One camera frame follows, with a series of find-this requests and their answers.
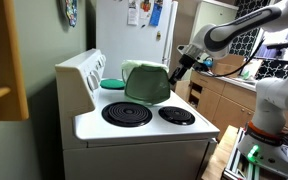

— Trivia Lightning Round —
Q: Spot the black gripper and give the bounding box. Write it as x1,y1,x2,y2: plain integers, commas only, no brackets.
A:
168,54,196,86

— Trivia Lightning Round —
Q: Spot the green bin lid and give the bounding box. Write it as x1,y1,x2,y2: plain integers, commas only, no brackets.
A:
123,64,172,106

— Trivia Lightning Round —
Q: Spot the blue kettle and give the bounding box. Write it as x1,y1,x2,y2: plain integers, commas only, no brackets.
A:
202,56,215,69

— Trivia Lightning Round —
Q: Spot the small black coil burner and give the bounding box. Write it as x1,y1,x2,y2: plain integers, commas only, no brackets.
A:
157,105,196,126

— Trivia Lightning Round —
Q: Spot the cardboard box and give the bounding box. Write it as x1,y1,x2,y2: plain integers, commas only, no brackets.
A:
212,54,253,78

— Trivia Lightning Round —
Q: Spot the white refrigerator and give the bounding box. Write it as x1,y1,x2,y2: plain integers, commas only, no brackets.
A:
95,0,179,81

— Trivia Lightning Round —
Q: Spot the wooden kitchen cabinet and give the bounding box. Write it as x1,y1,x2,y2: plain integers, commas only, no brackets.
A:
175,69,288,141

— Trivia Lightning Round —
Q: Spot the blue paper flyer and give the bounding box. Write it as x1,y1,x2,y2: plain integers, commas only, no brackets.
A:
149,0,164,28

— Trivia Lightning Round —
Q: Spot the large black coil burner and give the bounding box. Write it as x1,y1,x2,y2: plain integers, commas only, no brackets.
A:
101,101,153,128

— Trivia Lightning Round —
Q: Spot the green round pad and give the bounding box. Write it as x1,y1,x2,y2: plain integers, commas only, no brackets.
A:
99,78,126,91

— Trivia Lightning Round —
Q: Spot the cream tall cabinet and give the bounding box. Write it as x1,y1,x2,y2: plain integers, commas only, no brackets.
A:
189,0,240,46

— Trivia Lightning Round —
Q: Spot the colourful paper flyer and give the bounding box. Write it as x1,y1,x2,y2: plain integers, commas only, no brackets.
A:
139,0,153,20

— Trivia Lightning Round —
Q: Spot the white paper note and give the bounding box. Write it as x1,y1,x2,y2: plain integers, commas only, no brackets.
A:
127,0,140,27

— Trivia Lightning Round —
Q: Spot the white stove knob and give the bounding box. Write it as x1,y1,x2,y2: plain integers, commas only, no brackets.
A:
97,56,107,70
87,74,99,92

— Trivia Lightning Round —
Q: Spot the white electric stove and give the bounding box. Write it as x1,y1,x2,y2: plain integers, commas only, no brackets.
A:
54,48,221,180

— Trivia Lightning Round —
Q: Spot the black device on stand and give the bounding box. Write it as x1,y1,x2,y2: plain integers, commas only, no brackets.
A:
265,40,288,59

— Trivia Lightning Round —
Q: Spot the colourful oven mitt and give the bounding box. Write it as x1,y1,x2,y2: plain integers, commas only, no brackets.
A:
64,0,79,28

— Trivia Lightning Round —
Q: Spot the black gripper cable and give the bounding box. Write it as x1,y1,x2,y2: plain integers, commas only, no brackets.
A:
197,36,267,78

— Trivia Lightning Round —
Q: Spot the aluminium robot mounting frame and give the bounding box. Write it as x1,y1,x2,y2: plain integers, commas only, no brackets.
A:
222,126,288,180

